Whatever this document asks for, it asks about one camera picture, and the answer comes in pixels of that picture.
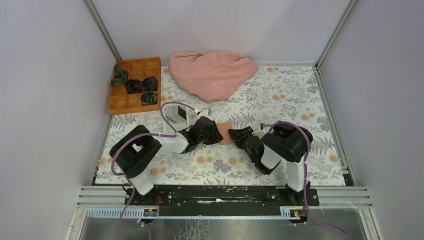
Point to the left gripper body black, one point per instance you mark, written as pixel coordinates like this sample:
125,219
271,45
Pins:
211,138

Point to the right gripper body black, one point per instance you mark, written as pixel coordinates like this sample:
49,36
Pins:
254,159

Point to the brown leather card holder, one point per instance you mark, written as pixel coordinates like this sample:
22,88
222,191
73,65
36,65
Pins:
223,130

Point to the white translucent card box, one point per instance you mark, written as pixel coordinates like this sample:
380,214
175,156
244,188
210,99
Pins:
179,126

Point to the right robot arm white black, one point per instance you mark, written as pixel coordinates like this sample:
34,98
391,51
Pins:
272,144

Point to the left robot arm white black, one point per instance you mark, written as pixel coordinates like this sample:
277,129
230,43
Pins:
134,152

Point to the floral table mat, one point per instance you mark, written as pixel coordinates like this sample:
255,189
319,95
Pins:
286,93

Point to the pink cloth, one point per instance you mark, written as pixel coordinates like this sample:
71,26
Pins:
212,76

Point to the dark patterned rolled sock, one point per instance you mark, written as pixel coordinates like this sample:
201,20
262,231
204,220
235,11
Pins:
149,98

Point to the black rolled sock right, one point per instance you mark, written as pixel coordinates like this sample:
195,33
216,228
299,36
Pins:
149,84

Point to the black rolled sock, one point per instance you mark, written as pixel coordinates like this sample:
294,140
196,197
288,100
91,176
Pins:
149,84
133,86

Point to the black rolled sock left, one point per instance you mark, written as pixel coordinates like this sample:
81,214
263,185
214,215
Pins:
133,86

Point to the wooden compartment tray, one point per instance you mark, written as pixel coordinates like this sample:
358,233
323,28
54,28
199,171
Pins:
120,102

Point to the green patterned rolled sock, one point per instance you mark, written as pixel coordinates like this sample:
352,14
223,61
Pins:
120,76

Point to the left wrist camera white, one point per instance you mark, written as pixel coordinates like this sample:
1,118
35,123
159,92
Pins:
204,113

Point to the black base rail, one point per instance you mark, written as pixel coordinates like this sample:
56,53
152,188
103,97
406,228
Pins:
222,201

